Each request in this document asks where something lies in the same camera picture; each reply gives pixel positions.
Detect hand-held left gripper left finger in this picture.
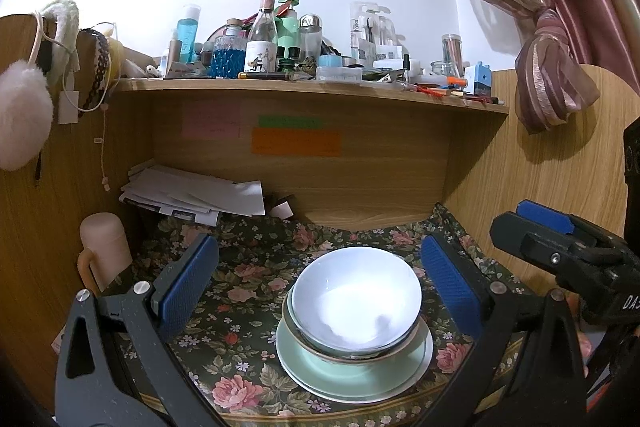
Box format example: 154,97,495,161
54,233,221,427

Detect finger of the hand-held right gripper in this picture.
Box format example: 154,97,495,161
490,211,608,293
516,201,621,240

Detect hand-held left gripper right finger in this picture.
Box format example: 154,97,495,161
420,234,588,427

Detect white plate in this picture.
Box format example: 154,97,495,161
275,314,435,404

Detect white spotted bowl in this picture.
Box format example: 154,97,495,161
291,247,423,353

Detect pink bowl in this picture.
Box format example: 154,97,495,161
281,289,428,363

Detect mint green bowl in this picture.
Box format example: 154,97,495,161
286,292,423,356

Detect mint green plate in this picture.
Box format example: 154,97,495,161
276,314,432,400

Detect dark floral tablecloth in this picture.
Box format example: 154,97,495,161
65,202,541,427

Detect stack of white papers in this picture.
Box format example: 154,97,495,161
119,159,267,228

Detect pale pink mug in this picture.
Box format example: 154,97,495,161
77,212,133,293

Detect blue pencil sharpener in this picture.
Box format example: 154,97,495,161
464,61,492,98

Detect pink sticky note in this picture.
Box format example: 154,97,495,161
181,101,242,140

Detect orange sticky note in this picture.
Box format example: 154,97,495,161
251,128,342,158

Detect pink striped curtain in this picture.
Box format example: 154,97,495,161
425,0,640,135

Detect green sticky note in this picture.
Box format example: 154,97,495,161
258,114,323,129

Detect clear tube of sticks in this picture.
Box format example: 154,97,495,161
441,33,466,78

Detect white printed tube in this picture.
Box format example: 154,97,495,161
162,63,211,80

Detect brown marker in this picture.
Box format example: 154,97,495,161
237,71,291,82

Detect jar with blue crochet cover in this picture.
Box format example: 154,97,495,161
210,19,248,78

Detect glass bottle with illustrated label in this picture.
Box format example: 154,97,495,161
244,0,279,74

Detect white fluffy earmuffs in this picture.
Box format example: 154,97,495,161
0,0,81,172

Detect yellow plush item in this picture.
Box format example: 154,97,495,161
102,34,125,80

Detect brown patterned headband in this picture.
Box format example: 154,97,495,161
80,28,112,112

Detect clear plastic box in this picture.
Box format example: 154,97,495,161
316,66,362,82

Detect blue liquid bottle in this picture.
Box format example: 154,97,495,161
175,4,202,64

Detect toothbrush blister pack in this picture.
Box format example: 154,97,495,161
350,1,401,60

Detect green pump bottle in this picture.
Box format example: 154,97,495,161
276,0,301,52

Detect clear bottle with silver cap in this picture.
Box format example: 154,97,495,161
298,13,323,58

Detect white beaded cord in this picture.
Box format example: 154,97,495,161
92,107,112,192

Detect white charger cable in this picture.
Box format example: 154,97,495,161
27,9,121,125

